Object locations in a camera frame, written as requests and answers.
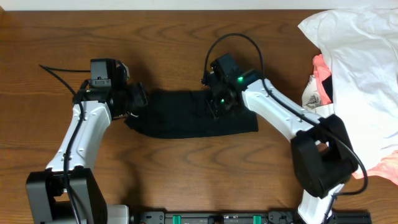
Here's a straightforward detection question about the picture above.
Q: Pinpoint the white leaf-print garment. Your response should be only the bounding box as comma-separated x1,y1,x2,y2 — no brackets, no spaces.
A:
302,75,334,118

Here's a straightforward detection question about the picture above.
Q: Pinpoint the pink garment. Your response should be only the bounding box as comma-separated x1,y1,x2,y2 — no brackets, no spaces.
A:
313,54,333,105

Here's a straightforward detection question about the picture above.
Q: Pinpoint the black left cable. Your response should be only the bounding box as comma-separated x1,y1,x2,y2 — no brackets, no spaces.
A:
39,63,94,224

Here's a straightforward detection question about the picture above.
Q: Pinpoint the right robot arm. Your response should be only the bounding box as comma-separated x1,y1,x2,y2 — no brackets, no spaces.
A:
201,54,359,223

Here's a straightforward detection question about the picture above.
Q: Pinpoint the black t-shirt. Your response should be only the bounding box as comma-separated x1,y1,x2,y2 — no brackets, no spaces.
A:
124,89,259,139

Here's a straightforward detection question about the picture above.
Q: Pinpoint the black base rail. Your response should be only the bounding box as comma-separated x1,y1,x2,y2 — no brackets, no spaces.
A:
129,210,373,224

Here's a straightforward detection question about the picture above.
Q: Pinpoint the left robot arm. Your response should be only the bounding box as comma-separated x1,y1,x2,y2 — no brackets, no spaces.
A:
25,58,147,224

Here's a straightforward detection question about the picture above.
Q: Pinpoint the black right cable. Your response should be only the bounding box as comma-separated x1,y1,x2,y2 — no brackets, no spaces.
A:
201,32,369,224

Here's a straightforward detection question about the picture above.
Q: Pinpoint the black cable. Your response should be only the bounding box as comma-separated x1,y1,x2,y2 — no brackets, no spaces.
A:
201,32,369,224
39,63,94,224

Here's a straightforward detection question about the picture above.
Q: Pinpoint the white t-shirt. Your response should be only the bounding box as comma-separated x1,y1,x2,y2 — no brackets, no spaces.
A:
298,9,397,170

